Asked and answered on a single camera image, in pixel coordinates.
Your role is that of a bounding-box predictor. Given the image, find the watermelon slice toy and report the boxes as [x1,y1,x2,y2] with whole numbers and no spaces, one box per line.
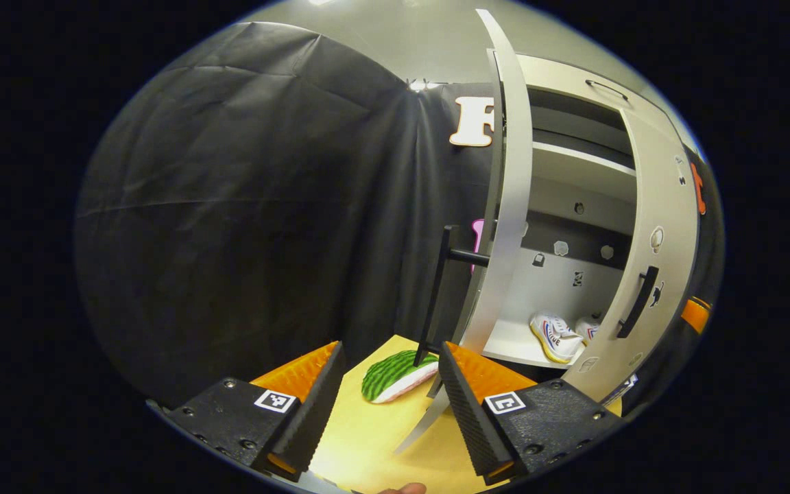
[361,350,440,404]

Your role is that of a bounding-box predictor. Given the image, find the white cabinet drawer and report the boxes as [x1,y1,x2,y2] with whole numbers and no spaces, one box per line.
[505,54,677,131]

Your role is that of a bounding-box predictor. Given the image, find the black backdrop cloth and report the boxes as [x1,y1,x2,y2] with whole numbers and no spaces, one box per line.
[73,21,725,412]

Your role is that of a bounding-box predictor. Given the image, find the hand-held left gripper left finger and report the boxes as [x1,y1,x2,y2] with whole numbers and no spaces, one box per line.
[162,341,346,481]

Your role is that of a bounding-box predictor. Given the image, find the black door handle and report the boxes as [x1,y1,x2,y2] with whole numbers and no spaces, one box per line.
[617,266,660,339]
[414,225,490,368]

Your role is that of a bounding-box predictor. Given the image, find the white shoe cabinet door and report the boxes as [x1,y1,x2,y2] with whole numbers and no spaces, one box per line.
[563,106,701,402]
[395,8,534,455]

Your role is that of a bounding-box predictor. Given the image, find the white shoe cabinet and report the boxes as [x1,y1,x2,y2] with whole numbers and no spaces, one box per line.
[488,48,701,371]

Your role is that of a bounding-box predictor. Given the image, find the black drawer handle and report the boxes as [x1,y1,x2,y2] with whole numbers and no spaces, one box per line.
[586,79,630,102]

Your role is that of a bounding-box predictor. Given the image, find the dark blue and white box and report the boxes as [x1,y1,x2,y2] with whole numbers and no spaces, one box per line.
[601,374,639,405]

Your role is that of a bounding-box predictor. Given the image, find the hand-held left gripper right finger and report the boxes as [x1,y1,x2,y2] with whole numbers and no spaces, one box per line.
[438,341,622,484]

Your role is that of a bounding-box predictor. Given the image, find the white cabinet shelf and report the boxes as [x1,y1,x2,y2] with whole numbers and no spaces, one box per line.
[531,141,637,178]

